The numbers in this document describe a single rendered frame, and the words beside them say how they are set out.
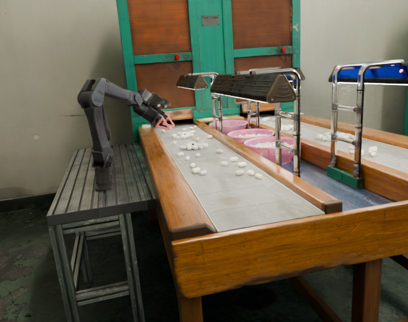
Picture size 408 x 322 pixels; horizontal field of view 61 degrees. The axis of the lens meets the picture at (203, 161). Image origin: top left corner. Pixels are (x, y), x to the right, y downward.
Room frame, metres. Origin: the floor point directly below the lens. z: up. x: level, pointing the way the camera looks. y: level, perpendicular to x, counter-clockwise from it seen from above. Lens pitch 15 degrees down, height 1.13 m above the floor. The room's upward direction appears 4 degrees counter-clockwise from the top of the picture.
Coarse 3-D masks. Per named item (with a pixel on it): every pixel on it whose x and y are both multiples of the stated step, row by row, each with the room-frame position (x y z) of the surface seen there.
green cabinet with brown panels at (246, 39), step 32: (128, 0) 2.56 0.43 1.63; (160, 0) 2.60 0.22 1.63; (192, 0) 2.64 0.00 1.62; (224, 0) 2.68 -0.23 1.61; (256, 0) 2.75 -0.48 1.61; (288, 0) 2.80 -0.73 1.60; (128, 32) 2.54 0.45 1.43; (160, 32) 2.60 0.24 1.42; (192, 32) 2.63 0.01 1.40; (224, 32) 2.68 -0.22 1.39; (256, 32) 2.75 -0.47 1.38; (288, 32) 2.80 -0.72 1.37; (128, 64) 2.53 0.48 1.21; (160, 64) 2.59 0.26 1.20; (192, 64) 2.63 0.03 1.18; (224, 64) 2.69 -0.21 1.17; (256, 64) 2.75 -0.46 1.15; (288, 64) 2.80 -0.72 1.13; (160, 96) 2.59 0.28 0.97; (192, 96) 2.64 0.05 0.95; (224, 96) 2.69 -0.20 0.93
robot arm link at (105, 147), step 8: (80, 96) 1.48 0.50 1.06; (88, 96) 1.45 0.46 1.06; (80, 104) 1.48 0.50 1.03; (88, 104) 1.46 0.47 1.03; (88, 112) 1.47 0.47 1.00; (96, 112) 1.47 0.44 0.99; (88, 120) 1.48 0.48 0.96; (96, 120) 1.47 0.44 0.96; (96, 128) 1.47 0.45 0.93; (104, 128) 1.50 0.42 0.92; (96, 136) 1.47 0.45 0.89; (104, 136) 1.49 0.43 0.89; (96, 144) 1.47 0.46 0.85; (104, 144) 1.48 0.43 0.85; (96, 152) 1.48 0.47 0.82; (104, 152) 1.47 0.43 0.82; (112, 152) 1.51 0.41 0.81; (96, 160) 1.49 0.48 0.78; (104, 160) 1.47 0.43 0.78; (112, 160) 1.51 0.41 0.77
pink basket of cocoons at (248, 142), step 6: (258, 138) 1.78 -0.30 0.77; (264, 138) 1.79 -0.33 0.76; (270, 138) 1.79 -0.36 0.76; (282, 138) 1.76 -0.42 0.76; (288, 138) 1.73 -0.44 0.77; (246, 144) 1.71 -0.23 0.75; (252, 144) 1.75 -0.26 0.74; (252, 150) 1.60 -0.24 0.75; (258, 150) 1.57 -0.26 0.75; (264, 150) 1.55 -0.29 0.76; (270, 150) 1.54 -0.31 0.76; (282, 150) 1.54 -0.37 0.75; (288, 150) 1.56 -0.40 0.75; (264, 156) 1.56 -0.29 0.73; (270, 156) 1.55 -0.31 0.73; (282, 156) 1.55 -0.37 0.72; (288, 156) 1.57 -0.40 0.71; (282, 162) 1.57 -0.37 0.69; (288, 162) 1.59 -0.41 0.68
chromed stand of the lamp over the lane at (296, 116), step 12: (240, 72) 1.26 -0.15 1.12; (252, 72) 1.11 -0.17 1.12; (264, 72) 1.12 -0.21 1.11; (276, 72) 1.12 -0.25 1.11; (288, 72) 1.13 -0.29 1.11; (300, 84) 1.14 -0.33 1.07; (300, 96) 1.14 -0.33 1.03; (276, 108) 1.29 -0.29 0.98; (300, 108) 1.14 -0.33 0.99; (276, 120) 1.29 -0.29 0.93; (300, 120) 1.14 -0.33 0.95; (276, 132) 1.29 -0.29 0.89; (300, 132) 1.14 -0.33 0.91; (276, 144) 1.29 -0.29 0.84; (300, 144) 1.14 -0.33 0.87; (276, 156) 1.29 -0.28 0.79; (300, 156) 1.14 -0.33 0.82; (300, 168) 1.14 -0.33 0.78
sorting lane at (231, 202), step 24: (168, 144) 1.92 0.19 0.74; (216, 144) 1.82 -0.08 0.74; (192, 168) 1.39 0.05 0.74; (216, 168) 1.36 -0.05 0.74; (240, 168) 1.34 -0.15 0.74; (216, 192) 1.07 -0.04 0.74; (240, 192) 1.06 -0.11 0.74; (264, 192) 1.04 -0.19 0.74; (288, 192) 1.03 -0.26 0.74; (216, 216) 0.88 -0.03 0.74; (240, 216) 0.87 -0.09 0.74; (264, 216) 0.86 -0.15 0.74; (288, 216) 0.85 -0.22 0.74; (312, 216) 0.84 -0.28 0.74
